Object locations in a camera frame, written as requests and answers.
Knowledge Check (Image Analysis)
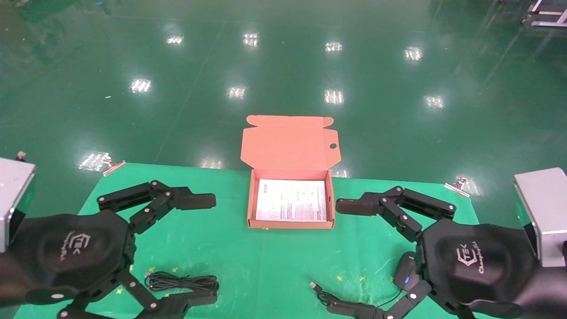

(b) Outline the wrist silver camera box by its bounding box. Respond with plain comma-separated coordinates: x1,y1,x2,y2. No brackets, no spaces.
0,157,36,253
514,167,567,268

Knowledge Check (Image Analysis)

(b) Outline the white printed instruction sheet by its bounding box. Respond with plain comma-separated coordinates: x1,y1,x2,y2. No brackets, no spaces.
256,179,328,222

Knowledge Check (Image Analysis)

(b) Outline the open brown cardboard box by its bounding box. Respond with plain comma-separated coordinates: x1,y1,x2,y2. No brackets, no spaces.
241,115,341,230

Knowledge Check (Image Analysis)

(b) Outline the silver binder clip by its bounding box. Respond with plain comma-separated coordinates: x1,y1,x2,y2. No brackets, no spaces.
103,160,127,177
444,177,471,198

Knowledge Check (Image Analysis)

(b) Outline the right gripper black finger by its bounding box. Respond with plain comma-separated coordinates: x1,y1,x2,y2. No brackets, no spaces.
336,186,457,242

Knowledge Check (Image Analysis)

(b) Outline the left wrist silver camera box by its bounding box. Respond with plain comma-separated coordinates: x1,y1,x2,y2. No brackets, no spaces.
0,157,36,253

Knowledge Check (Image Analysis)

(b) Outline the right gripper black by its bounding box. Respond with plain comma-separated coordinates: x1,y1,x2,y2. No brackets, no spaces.
327,219,567,319

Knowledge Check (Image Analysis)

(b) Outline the green table cloth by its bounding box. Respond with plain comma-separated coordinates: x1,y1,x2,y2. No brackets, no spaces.
13,163,520,319

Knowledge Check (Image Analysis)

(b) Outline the black data cable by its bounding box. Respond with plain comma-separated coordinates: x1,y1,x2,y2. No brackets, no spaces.
144,272,220,293

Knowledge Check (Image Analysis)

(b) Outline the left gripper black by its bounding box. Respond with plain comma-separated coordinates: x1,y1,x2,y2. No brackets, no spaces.
0,180,219,319

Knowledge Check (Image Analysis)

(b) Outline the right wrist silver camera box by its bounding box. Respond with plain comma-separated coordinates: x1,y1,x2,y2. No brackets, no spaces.
514,167,567,268

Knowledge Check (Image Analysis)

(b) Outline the black wired computer mouse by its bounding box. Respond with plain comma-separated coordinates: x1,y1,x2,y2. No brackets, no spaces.
309,252,422,311

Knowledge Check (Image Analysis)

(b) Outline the white metal rack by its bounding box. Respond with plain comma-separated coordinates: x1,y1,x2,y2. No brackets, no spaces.
522,0,567,28

